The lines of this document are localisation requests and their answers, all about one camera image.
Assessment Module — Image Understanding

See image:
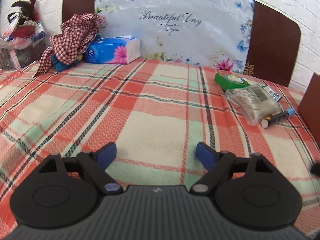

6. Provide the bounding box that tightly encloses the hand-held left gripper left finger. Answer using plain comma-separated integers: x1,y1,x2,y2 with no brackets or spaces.
37,142,124,195

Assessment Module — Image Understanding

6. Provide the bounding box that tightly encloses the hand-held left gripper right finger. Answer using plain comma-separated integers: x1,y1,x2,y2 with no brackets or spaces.
190,142,275,195

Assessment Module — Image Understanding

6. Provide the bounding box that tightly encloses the brown cardboard box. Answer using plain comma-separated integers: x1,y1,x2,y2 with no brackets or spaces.
297,72,320,142

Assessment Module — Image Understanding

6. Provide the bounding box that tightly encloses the plaid blanket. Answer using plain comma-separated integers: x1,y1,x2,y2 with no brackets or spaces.
0,57,320,233

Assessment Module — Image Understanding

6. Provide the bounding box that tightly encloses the black marker with blue cap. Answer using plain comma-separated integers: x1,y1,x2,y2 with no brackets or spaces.
261,108,295,128

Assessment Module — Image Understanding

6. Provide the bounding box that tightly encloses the clear bag of cotton swabs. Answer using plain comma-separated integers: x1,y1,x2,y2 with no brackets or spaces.
224,84,283,126

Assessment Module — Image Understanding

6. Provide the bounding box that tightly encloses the green box with print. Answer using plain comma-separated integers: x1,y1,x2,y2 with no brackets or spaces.
214,73,252,90

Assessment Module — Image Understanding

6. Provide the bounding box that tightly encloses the blue and white packet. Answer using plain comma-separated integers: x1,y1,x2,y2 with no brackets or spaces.
260,85,282,103

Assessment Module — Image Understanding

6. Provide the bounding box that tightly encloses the teal cloth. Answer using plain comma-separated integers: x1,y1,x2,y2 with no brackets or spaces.
51,54,83,73

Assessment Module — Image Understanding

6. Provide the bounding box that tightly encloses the blue floral tissue box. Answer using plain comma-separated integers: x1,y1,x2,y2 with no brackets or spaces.
84,35,141,65

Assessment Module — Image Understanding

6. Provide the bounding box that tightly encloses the floral print pillow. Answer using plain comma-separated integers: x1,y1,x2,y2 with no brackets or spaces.
94,0,255,75

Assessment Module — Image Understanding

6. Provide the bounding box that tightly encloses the red checkered cloth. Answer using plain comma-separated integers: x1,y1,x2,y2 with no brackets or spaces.
34,13,108,78

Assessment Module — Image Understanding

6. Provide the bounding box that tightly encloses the brown wooden headboard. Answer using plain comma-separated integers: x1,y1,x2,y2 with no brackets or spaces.
62,0,301,88

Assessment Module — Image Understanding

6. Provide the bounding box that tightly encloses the dark feather decoration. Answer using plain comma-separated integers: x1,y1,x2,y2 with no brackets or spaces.
11,0,43,22

